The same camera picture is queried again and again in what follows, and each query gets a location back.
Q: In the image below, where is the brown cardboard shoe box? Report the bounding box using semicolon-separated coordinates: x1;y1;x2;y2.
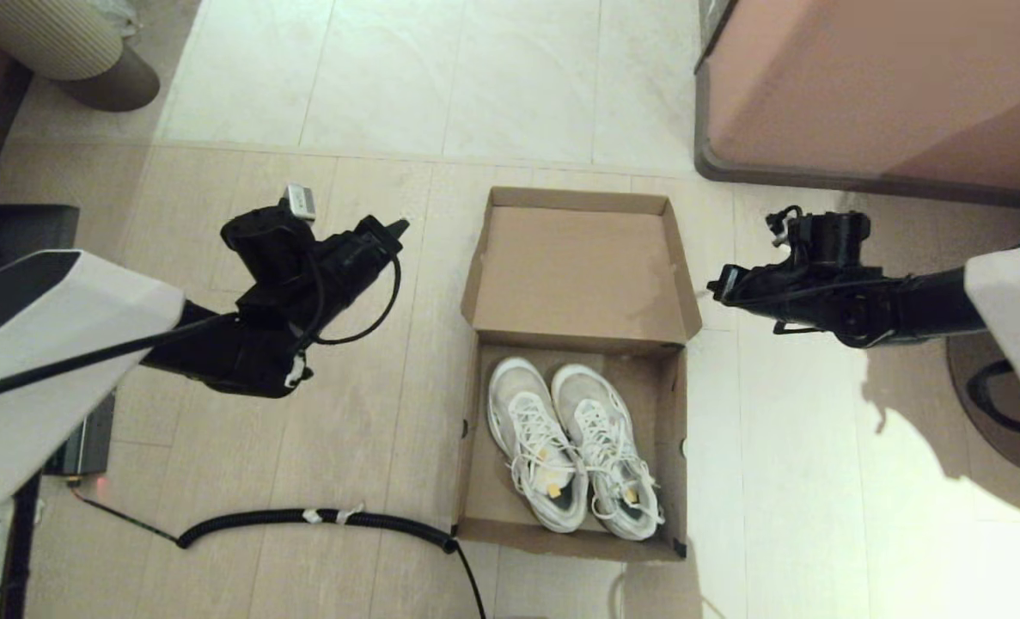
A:
454;187;704;562

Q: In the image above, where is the white sneaker with laces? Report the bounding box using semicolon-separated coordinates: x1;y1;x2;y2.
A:
486;357;589;534
550;363;667;542

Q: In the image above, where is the pink brown cabinet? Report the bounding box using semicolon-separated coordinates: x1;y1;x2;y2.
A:
694;0;1020;213

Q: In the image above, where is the round brown furniture base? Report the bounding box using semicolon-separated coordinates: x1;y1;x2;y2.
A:
946;331;1020;481

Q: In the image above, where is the grey power supply unit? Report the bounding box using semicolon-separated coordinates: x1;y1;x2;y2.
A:
44;391;117;478

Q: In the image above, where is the ribbed beige round bin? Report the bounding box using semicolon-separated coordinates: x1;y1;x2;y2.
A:
0;0;162;114

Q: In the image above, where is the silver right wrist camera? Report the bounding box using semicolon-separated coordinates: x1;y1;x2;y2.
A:
765;206;804;250

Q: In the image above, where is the thick black cable loop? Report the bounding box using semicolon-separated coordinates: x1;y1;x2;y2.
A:
967;359;1020;438

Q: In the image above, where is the black corrugated floor cable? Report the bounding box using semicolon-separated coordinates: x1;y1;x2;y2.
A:
71;490;486;619

